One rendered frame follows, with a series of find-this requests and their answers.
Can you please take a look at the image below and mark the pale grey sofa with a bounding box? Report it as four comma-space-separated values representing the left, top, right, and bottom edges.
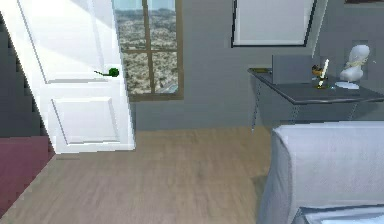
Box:
257, 121, 384, 224

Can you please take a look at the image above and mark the brown framed window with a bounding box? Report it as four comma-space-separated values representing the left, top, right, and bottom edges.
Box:
111, 0, 185, 102

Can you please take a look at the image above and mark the grey laptop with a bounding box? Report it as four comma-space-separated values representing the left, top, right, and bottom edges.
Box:
271, 54, 315, 85

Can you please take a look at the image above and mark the white panelled room door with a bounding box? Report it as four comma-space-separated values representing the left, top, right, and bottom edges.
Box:
0, 0, 136, 155

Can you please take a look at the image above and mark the dark grey metal-legged table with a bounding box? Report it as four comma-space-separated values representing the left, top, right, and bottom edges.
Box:
247, 67, 384, 132

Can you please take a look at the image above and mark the black framed white picture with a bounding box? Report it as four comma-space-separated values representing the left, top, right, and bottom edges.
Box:
230, 0, 318, 48

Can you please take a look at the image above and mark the white bust statue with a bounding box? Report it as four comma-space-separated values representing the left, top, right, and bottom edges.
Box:
334, 44, 371, 90

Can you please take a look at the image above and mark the dark green door handle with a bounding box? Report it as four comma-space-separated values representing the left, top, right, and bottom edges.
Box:
93, 67, 120, 78

